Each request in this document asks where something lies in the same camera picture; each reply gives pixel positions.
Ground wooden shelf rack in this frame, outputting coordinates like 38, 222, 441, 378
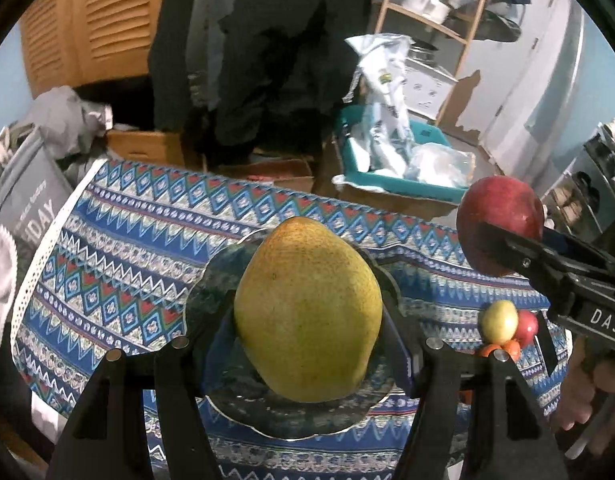
372, 0, 495, 127

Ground metal pot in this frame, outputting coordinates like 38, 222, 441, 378
405, 0, 457, 24

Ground orange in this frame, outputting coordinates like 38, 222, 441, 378
475, 339, 521, 361

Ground dark hanging clothes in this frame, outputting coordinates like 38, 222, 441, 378
148, 0, 373, 167

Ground small red apple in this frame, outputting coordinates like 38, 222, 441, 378
515, 310, 539, 348

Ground flat cardboard box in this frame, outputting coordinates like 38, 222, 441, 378
222, 157, 315, 193

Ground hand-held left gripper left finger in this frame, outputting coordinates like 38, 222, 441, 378
46, 305, 248, 480

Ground shoe rack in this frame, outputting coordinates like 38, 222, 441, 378
540, 119, 615, 242

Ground grey printed bag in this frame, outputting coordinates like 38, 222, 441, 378
0, 130, 76, 247

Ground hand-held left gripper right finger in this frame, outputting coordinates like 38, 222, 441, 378
380, 305, 571, 480

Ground white door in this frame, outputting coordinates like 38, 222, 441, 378
457, 0, 585, 183

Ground large red apple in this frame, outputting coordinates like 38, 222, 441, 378
456, 176, 545, 278

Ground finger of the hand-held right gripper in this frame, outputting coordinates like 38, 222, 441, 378
540, 227, 613, 267
476, 220, 551, 283

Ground clear plastic bag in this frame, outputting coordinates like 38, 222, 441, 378
405, 144, 475, 188

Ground white printed drawer cabinet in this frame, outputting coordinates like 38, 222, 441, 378
402, 57, 458, 122

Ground blue patterned tablecloth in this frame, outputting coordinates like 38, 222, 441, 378
10, 159, 573, 480

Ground teal box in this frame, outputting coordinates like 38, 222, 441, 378
332, 105, 468, 206

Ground white lacy cloth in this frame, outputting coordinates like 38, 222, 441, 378
0, 220, 19, 351

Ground person's right hand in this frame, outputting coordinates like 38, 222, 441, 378
557, 344, 615, 432

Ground wooden louvered cabinet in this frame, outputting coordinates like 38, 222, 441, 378
18, 0, 178, 98

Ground yellow apple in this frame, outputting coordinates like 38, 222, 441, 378
479, 300, 519, 346

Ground grey cloth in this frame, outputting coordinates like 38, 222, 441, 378
28, 85, 113, 171

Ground white printed plastic bag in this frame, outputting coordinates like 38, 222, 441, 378
345, 34, 415, 176

